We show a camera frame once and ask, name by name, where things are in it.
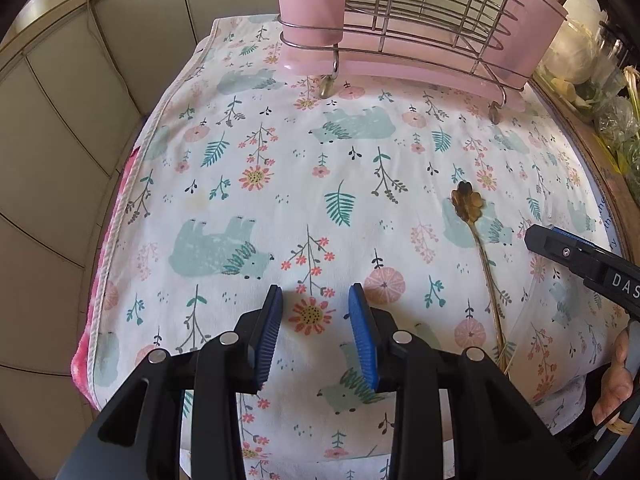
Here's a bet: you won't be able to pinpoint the pink towel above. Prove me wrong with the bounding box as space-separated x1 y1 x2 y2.
70 145 147 407

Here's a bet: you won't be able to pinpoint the floral printed cloth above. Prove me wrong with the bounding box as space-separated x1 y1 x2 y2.
87 14 626 480

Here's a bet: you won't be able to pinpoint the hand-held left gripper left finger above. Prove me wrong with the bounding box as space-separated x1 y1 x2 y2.
57 284 285 480

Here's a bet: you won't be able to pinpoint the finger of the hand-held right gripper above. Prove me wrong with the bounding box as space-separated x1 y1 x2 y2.
524 224 640 312

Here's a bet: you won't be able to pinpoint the green onions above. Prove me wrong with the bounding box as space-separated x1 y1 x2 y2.
575 70 640 192

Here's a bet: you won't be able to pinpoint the golden flower spoon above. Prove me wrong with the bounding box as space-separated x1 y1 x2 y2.
451 180 514 377

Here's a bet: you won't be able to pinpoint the person's right hand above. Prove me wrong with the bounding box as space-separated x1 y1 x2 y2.
592 327 634 426

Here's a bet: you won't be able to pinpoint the blender jar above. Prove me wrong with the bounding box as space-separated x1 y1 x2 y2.
597 22 629 77

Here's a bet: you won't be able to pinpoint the napa cabbage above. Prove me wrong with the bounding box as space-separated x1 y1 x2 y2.
542 19 602 87

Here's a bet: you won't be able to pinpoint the pink plastic drip tray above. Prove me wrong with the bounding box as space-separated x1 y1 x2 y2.
282 44 527 112

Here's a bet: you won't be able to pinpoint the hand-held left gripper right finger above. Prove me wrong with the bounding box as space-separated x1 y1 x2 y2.
347 282 586 480

